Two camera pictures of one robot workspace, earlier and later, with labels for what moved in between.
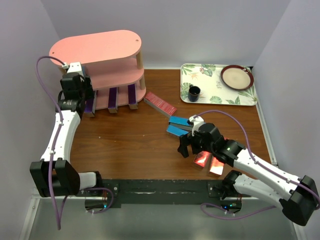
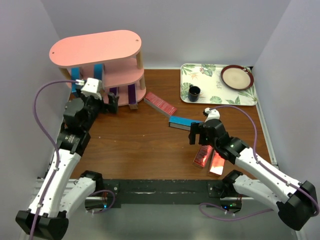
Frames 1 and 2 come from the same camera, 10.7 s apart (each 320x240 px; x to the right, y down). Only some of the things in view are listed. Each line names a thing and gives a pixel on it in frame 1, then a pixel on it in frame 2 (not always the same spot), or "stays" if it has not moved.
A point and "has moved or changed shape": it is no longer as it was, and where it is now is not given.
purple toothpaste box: (132, 96) stays
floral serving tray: (207, 76) stays
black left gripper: (87, 86) to (112, 100)
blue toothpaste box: (180, 122) stays
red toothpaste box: (159, 105) stays
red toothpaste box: (216, 167) stays
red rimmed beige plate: (237, 77) stays
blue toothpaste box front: (83, 69) has moved or changed shape
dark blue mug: (193, 94) stays
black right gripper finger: (197, 146) to (206, 136)
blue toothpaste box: (176, 131) to (99, 73)
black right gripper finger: (185, 141) to (194, 130)
